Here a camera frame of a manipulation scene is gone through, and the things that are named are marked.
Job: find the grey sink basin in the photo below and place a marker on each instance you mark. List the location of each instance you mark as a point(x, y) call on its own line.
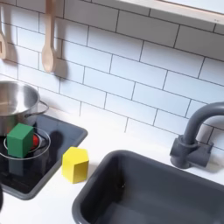
point(151, 189)

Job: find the wooden spoon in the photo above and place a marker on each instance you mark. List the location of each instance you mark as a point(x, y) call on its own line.
point(49, 52)

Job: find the wooden spatula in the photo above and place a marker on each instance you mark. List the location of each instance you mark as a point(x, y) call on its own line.
point(2, 43)

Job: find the black stove top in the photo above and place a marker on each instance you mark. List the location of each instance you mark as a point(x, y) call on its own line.
point(58, 137)

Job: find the grey tap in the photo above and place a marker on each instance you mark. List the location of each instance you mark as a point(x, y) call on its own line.
point(191, 140)

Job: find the steel pot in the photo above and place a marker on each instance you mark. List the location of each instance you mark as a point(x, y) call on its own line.
point(16, 102)

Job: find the yellow hexagonal block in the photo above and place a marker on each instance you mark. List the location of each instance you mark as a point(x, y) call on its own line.
point(75, 165)

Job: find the red toy vegetable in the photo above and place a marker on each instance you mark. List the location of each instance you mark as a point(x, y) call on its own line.
point(35, 140)

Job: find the green block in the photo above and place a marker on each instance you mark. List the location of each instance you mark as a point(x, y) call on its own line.
point(19, 140)

